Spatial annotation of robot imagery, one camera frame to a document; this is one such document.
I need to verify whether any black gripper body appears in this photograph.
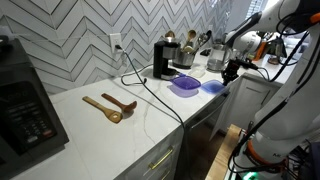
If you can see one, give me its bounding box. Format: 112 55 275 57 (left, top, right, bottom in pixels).
222 58 242 79

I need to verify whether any blue rectangular plastic lid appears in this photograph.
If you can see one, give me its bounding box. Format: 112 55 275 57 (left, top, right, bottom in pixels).
200 79 228 95

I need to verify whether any clear square lunch box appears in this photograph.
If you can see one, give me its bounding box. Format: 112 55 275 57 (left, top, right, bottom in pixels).
166 83 201 99

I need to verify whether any small black object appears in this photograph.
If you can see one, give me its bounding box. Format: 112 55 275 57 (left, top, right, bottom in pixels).
199 48 213 57

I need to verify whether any metal ladle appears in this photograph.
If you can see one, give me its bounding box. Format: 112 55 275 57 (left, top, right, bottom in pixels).
194 29 213 54

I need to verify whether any steel utensil holder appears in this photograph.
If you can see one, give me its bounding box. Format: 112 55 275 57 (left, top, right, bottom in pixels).
172 49 196 70

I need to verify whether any light wooden spoon in holder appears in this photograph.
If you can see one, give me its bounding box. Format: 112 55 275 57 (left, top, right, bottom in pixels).
183 29 198 51

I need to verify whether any black steel coffee maker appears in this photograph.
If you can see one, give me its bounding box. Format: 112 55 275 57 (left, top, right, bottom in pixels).
152 37 182 82

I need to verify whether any wooden base plank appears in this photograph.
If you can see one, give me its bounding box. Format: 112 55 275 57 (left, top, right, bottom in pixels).
204 123 243 180

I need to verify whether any dark wooden spoon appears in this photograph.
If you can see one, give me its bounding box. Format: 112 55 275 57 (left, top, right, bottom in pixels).
100 92 138 114

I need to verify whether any light wooden slotted spatula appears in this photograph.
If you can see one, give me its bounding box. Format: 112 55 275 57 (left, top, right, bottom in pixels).
81 95 124 125

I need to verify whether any black microwave oven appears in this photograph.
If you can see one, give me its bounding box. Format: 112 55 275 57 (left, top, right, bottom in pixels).
0 34 71 172

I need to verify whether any silver dishwasher handle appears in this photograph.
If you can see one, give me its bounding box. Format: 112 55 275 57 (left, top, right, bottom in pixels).
189 91 232 131

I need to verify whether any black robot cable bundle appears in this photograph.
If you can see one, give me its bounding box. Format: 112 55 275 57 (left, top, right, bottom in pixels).
227 11 320 175

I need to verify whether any black coffee maker cord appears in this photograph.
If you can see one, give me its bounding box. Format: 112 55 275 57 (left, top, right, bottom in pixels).
120 63 155 87

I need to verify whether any orange cable clip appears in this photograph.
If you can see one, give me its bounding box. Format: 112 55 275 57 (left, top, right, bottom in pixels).
308 11 320 25

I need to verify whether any gold drawer handle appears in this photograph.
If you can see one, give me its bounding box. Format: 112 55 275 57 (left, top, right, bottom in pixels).
159 168 172 180
147 145 175 171

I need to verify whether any long dark power cable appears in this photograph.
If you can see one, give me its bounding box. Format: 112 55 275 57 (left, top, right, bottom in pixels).
114 44 193 161

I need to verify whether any white wall outlet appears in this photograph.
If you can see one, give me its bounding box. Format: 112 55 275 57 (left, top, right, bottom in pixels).
109 32 124 55

